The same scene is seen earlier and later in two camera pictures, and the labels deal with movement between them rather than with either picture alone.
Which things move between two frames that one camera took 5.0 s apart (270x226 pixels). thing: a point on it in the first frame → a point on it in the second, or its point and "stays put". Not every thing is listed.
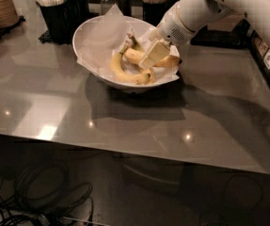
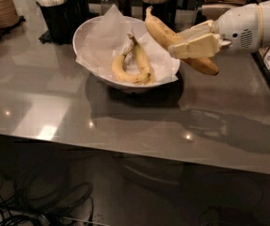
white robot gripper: (171, 29) → (238, 29)
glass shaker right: (123, 1) stays put
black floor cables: (39, 189) stays put
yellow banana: (137, 56) → (165, 37)
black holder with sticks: (59, 24) stays put
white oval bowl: (118, 52) stays put
